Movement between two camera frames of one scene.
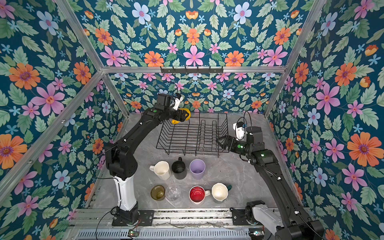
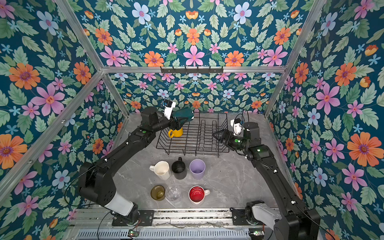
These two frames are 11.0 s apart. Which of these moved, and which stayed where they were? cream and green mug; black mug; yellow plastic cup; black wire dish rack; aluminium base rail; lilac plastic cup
Moved: yellow plastic cup; cream and green mug
Stayed: lilac plastic cup; aluminium base rail; black wire dish rack; black mug
